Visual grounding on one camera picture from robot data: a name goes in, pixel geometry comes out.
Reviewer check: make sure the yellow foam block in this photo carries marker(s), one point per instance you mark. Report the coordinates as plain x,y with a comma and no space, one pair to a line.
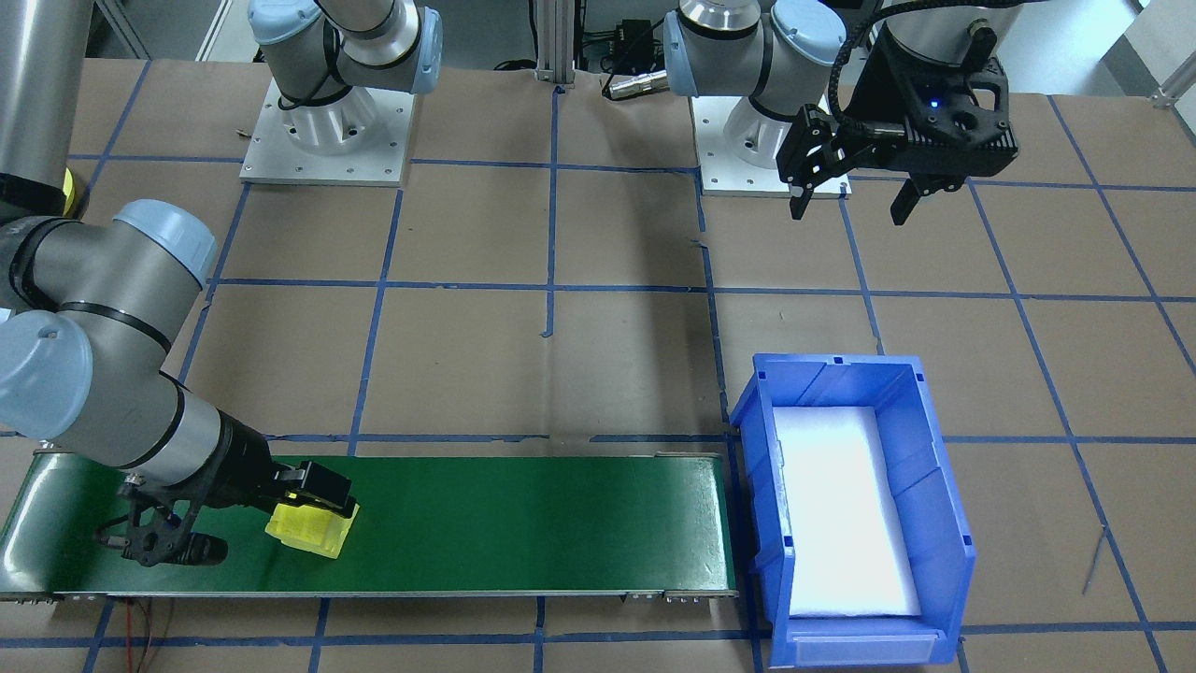
308,535

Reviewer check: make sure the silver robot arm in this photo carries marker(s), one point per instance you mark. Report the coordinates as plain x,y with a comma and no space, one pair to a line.
93,374
719,47

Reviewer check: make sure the yellow plastic plate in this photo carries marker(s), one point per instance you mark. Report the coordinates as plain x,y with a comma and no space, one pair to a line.
68,184

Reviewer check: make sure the silver cylindrical connector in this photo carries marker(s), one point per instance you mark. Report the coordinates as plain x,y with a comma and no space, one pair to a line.
635,84

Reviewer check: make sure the green conveyor belt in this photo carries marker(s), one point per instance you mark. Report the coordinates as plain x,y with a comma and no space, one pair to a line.
514,523

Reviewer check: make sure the small black electronics box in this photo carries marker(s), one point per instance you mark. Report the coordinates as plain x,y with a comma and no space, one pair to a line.
633,37

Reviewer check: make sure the blue plastic storage bin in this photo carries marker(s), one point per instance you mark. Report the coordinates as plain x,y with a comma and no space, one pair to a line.
934,505

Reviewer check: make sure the white foam pad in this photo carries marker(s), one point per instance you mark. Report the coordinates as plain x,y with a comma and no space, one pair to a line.
841,514

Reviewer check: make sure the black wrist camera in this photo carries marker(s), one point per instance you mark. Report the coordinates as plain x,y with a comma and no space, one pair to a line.
168,547
972,154

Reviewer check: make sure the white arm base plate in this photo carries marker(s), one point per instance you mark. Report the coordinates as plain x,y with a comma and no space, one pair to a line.
738,182
374,168

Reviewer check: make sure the aluminium frame bar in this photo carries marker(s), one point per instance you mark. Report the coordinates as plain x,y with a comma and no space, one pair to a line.
1175,93

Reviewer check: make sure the short aluminium profile post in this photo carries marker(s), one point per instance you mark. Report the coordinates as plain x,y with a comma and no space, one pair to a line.
553,42

